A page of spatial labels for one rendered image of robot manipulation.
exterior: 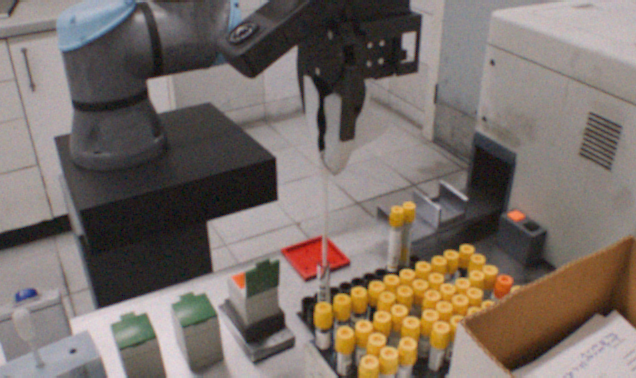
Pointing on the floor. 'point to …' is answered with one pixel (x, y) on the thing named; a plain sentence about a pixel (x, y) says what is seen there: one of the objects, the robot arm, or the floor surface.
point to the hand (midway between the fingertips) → (326, 162)
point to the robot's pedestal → (141, 261)
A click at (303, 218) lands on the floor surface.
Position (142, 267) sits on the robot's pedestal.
